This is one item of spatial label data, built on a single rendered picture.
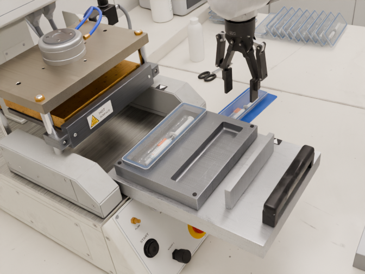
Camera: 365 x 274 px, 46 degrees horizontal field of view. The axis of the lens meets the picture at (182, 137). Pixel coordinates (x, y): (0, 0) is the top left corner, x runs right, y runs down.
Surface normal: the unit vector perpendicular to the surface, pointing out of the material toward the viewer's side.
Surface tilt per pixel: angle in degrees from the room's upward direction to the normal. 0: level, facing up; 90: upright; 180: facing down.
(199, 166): 0
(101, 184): 41
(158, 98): 90
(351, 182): 0
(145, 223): 65
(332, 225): 0
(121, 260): 90
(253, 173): 90
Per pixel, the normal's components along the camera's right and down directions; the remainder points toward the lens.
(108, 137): -0.10, -0.78
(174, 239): 0.70, -0.07
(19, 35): 0.82, 0.29
